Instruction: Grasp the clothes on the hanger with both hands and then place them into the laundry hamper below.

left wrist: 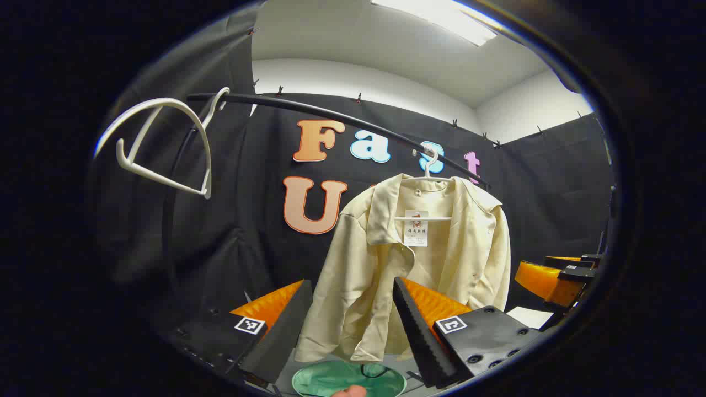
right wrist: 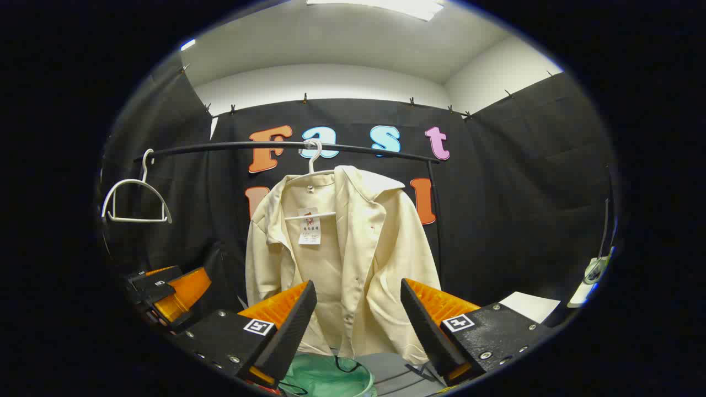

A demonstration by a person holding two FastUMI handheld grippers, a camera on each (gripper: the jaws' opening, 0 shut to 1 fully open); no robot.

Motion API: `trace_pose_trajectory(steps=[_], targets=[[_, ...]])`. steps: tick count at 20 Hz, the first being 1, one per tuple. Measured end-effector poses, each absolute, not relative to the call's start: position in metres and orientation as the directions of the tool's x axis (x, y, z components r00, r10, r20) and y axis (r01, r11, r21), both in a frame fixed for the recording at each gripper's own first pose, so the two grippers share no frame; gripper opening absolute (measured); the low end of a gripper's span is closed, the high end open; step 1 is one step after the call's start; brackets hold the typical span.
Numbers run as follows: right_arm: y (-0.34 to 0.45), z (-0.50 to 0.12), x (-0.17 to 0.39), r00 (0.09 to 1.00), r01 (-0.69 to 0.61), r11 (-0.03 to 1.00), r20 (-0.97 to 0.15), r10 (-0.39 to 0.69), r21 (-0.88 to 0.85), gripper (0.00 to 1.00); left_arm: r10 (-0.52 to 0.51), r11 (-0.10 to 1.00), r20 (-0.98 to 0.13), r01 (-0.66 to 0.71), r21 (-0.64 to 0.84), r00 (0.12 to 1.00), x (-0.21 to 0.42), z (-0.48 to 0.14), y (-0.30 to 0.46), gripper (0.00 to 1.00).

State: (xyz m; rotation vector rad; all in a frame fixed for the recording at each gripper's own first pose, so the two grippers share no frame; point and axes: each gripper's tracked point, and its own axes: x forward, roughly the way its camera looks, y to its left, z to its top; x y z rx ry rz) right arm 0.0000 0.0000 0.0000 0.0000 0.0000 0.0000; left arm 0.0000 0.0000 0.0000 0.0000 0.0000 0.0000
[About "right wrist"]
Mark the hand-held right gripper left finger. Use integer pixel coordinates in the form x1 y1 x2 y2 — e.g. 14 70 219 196
168 280 318 389

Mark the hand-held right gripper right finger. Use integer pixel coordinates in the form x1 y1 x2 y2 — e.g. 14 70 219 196
400 277 555 387

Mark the green laundry hamper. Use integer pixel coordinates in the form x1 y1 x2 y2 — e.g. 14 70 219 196
279 353 378 397

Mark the cream button-up shirt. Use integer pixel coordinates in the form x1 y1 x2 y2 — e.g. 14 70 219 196
244 164 442 366

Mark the white empty clothes hanger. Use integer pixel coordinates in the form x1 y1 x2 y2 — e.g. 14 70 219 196
101 148 173 225

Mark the black clothes rack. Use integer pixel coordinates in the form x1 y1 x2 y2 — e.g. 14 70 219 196
132 140 445 382

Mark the white hanger with crossbar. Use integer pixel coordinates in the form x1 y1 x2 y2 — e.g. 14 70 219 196
283 139 338 222

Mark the white paper sheet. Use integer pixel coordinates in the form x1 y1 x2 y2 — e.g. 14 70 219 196
499 291 561 324

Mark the white and green object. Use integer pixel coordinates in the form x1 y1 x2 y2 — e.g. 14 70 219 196
567 198 616 309

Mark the black backdrop cloth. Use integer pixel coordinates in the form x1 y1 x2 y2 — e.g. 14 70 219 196
99 52 621 331

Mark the row of backdrop clips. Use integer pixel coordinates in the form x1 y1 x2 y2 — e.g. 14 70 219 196
179 63 555 121

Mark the large ceiling light panel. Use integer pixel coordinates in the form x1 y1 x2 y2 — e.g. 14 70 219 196
306 0 445 22

